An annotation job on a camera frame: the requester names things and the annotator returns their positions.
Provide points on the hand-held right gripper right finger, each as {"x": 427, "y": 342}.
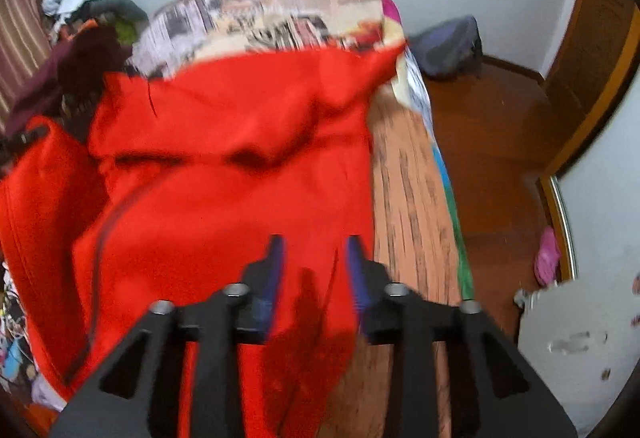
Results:
{"x": 357, "y": 278}

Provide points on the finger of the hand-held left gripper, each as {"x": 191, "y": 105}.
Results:
{"x": 22, "y": 139}

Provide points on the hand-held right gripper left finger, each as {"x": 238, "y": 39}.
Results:
{"x": 272, "y": 278}

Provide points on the red garment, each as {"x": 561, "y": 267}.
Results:
{"x": 225, "y": 198}

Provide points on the pile of mixed clothes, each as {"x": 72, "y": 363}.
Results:
{"x": 100, "y": 10}

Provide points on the dark maroon cloth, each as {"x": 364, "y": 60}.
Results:
{"x": 75, "y": 72}

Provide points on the bed with newspaper-print sheet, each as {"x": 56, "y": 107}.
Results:
{"x": 410, "y": 198}

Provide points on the multicoloured plush blanket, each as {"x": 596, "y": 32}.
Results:
{"x": 462, "y": 258}

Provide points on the striped curtain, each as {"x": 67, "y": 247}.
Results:
{"x": 22, "y": 27}

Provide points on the colourful clutter pile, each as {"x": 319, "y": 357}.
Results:
{"x": 12, "y": 318}

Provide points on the pink slipper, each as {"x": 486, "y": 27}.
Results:
{"x": 547, "y": 258}

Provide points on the grey patterned quilt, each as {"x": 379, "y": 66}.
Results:
{"x": 415, "y": 82}

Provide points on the white cabinet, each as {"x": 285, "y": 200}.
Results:
{"x": 575, "y": 343}

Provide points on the purple grey backpack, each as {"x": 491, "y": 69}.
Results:
{"x": 445, "y": 47}

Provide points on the wooden door frame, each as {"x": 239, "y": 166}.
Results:
{"x": 590, "y": 42}

